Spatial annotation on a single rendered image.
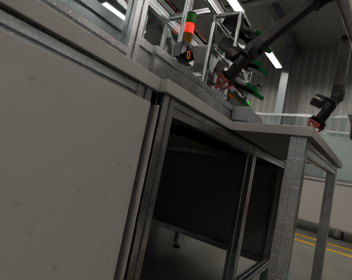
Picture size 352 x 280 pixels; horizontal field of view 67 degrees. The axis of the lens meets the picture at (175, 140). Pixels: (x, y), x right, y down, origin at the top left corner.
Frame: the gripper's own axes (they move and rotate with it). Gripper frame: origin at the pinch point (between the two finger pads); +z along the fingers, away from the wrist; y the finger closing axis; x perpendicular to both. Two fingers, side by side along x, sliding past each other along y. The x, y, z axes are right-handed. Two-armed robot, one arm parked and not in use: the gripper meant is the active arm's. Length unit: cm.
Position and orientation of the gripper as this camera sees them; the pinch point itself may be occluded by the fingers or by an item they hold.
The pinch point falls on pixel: (217, 88)
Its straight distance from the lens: 141.0
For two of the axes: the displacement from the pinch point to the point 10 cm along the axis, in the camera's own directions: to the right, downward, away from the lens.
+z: -6.4, 7.2, 2.6
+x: 5.5, 6.7, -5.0
